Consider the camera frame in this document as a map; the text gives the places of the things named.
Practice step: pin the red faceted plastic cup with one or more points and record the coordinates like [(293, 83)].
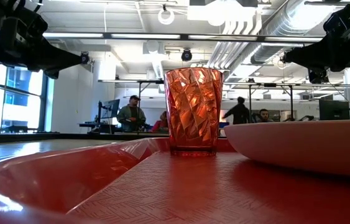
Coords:
[(193, 112)]

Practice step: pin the black workstation frame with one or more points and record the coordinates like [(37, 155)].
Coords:
[(250, 96), (139, 102)]

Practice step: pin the large black monitor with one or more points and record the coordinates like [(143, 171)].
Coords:
[(334, 110)]

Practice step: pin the red plastic tray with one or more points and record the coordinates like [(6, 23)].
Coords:
[(177, 193)]

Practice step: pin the black ceiling spotlight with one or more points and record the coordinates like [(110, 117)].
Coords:
[(186, 55), (84, 58)]

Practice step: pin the person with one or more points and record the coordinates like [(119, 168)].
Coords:
[(131, 116), (265, 115), (161, 124), (239, 112)]

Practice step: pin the black aluminium table frame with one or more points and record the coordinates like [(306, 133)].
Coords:
[(69, 136)]

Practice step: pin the large window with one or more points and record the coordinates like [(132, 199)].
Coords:
[(16, 99)]

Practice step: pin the peach round plate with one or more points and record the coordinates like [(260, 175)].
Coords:
[(302, 146)]

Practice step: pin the tilted black monitor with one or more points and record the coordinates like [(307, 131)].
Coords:
[(111, 109)]

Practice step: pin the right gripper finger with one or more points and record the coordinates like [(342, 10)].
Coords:
[(310, 57), (318, 76)]

